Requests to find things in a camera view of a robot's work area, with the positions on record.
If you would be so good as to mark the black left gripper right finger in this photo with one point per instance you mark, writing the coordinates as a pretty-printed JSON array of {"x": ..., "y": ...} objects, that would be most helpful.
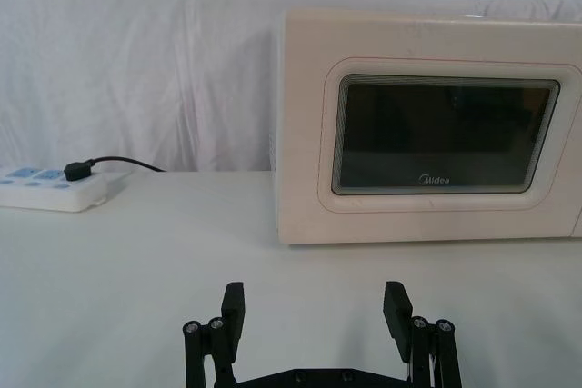
[{"x": 398, "y": 315}]

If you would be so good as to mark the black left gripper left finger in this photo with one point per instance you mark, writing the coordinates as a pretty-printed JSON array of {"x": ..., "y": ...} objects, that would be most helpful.
[{"x": 233, "y": 315}]

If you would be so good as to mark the white power strip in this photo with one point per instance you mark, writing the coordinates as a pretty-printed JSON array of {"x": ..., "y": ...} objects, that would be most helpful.
[{"x": 68, "y": 195}]

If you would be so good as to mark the white table cloth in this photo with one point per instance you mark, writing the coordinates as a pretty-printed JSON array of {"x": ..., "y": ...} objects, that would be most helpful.
[{"x": 136, "y": 270}]

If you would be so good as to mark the cream microwave oven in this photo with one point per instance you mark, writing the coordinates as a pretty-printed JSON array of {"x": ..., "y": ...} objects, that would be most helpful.
[{"x": 309, "y": 133}]

